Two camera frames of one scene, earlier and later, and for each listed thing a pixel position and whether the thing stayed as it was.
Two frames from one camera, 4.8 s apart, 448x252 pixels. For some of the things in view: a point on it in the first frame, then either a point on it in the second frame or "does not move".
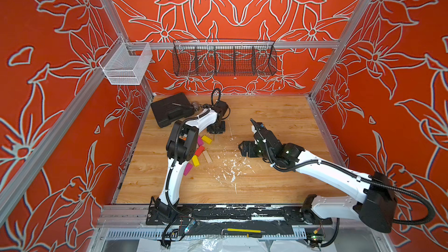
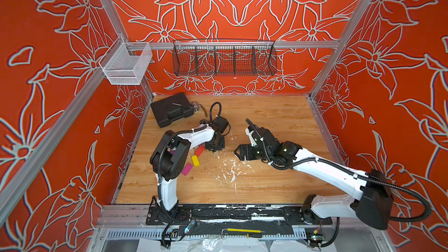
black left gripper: x=222 y=129 -> x=220 y=147
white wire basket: x=125 y=63 does not move
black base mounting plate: x=299 y=214 does not move
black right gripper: x=251 y=152 does not move
